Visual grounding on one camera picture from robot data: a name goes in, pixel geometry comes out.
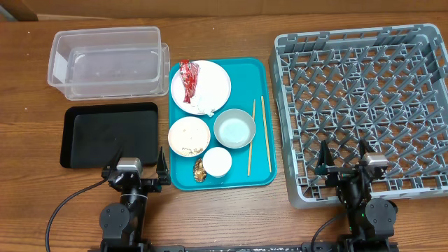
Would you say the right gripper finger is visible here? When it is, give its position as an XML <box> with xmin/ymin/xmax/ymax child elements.
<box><xmin>316</xmin><ymin>140</ymin><xmax>335</xmax><ymax>169</ymax></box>
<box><xmin>358</xmin><ymin>139</ymin><xmax>375</xmax><ymax>156</ymax></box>

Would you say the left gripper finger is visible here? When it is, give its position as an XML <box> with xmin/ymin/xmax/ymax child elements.
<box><xmin>156</xmin><ymin>147</ymin><xmax>169</xmax><ymax>181</ymax></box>
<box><xmin>106</xmin><ymin>146</ymin><xmax>123</xmax><ymax>172</ymax></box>

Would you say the golden food scrap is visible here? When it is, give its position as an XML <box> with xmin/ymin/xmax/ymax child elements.
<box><xmin>193</xmin><ymin>158</ymin><xmax>207</xmax><ymax>183</ymax></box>

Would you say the small white rice bowl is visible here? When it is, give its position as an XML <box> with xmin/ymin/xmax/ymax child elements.
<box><xmin>168</xmin><ymin>116</ymin><xmax>211</xmax><ymax>158</ymax></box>

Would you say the white cup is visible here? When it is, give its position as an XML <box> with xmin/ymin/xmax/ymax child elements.
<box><xmin>202</xmin><ymin>147</ymin><xmax>232</xmax><ymax>178</ymax></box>

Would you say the white napkin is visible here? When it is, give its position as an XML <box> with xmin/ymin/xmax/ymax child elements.
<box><xmin>196</xmin><ymin>95</ymin><xmax>214</xmax><ymax>117</ymax></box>

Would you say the grey metal bowl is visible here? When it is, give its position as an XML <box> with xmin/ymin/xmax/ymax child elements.
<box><xmin>213</xmin><ymin>108</ymin><xmax>253</xmax><ymax>149</ymax></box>

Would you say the red snack wrapper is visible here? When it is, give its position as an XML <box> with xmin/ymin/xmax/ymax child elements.
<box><xmin>179</xmin><ymin>59</ymin><xmax>200</xmax><ymax>104</ymax></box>

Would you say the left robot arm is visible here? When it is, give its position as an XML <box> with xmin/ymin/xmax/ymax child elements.
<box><xmin>99</xmin><ymin>150</ymin><xmax>171</xmax><ymax>251</ymax></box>

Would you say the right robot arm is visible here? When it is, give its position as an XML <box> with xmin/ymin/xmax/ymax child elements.
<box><xmin>310</xmin><ymin>139</ymin><xmax>398</xmax><ymax>251</ymax></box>

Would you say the grey dishwasher rack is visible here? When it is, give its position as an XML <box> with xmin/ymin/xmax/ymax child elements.
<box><xmin>269</xmin><ymin>24</ymin><xmax>447</xmax><ymax>209</ymax></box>

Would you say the black plastic tray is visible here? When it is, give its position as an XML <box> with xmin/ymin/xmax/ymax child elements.
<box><xmin>59</xmin><ymin>102</ymin><xmax>158</xmax><ymax>169</ymax></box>

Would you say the teal serving tray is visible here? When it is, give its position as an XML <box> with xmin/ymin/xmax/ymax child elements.
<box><xmin>169</xmin><ymin>57</ymin><xmax>277</xmax><ymax>191</ymax></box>

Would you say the right wooden chopstick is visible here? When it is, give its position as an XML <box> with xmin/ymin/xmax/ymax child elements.
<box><xmin>260</xmin><ymin>96</ymin><xmax>272</xmax><ymax>173</ymax></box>

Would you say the large white plate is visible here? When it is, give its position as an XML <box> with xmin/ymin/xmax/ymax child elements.
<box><xmin>170</xmin><ymin>60</ymin><xmax>232</xmax><ymax>116</ymax></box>

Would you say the clear plastic bin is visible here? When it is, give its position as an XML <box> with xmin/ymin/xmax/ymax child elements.
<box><xmin>47</xmin><ymin>26</ymin><xmax>170</xmax><ymax>101</ymax></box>

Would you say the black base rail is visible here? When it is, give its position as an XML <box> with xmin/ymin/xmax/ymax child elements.
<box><xmin>87</xmin><ymin>242</ymin><xmax>399</xmax><ymax>252</ymax></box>

